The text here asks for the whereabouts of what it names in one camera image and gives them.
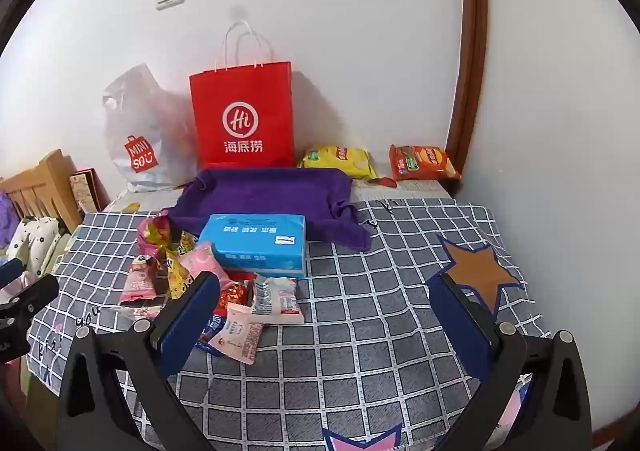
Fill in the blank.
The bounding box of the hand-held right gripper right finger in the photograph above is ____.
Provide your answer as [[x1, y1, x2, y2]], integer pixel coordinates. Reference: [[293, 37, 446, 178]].
[[427, 273, 593, 451]]

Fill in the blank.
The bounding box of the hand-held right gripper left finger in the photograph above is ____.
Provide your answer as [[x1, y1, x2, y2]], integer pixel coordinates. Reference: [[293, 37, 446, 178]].
[[56, 270, 222, 451]]

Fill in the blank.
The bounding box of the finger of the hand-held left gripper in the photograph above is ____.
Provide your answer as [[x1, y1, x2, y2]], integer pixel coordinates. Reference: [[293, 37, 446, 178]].
[[0, 257, 25, 288], [0, 272, 61, 319]]

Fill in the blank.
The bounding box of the blue snack packet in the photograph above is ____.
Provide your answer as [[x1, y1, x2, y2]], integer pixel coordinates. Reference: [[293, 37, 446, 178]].
[[197, 316, 231, 357]]

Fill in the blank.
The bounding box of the red snack packet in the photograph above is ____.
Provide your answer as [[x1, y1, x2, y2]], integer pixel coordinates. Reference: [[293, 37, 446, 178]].
[[215, 273, 258, 319]]

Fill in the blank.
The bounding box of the small pink patterned packet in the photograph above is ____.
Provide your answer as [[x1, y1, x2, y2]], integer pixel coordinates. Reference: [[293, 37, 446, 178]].
[[206, 303, 264, 364]]

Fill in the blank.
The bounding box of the large pink snack packet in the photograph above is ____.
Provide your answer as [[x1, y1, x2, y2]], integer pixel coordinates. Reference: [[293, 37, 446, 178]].
[[177, 241, 231, 289]]

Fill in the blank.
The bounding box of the pink brown snack packet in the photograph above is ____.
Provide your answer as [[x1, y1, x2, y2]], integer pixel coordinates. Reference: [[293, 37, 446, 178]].
[[121, 255, 168, 306]]

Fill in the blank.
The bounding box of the white snack packet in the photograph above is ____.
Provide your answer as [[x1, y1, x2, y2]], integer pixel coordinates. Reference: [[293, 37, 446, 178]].
[[248, 275, 305, 326]]

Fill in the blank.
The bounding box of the pink yellow pyramid snack bag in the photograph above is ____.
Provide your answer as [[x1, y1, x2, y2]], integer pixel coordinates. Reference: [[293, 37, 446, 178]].
[[137, 211, 183, 257]]

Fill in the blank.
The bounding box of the white floral cloth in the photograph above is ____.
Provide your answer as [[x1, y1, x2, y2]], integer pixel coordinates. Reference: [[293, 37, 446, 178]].
[[5, 216, 62, 277]]

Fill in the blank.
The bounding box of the grey checkered blanket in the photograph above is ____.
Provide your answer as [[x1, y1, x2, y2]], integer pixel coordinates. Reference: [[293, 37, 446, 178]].
[[25, 198, 551, 451]]

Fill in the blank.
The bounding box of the wooden headboard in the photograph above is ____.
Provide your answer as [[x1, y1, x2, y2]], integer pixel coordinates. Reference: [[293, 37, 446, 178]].
[[0, 148, 83, 232]]

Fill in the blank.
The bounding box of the blue tissue pack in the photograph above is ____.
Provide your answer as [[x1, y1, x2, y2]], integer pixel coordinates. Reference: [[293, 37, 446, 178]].
[[198, 214, 307, 279]]

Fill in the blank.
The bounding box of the patterned box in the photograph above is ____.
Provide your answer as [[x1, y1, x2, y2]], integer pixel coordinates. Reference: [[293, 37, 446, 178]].
[[69, 168, 108, 213]]

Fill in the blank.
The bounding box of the printed bed sheet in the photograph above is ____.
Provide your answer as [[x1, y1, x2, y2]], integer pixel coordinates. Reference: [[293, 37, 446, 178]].
[[102, 176, 456, 214]]

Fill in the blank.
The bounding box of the purple towel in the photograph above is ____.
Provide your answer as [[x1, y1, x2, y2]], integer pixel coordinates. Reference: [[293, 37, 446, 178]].
[[161, 168, 372, 252]]

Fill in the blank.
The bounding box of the orange chip bag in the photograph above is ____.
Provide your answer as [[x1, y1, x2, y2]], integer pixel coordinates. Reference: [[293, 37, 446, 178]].
[[389, 144, 461, 182]]

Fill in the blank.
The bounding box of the white plastic shopping bag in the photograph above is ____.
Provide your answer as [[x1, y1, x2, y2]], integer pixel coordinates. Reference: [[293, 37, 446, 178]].
[[102, 62, 201, 194]]

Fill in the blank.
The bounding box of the yellow chip bag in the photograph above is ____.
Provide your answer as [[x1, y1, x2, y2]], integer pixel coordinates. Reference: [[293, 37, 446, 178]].
[[300, 145, 378, 180]]

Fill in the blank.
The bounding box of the red paper bag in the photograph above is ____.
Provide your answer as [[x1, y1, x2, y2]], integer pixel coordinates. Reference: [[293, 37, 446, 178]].
[[189, 20, 296, 169]]

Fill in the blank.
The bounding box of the wooden door frame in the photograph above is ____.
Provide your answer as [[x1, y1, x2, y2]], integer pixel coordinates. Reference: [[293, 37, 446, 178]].
[[445, 0, 488, 192]]

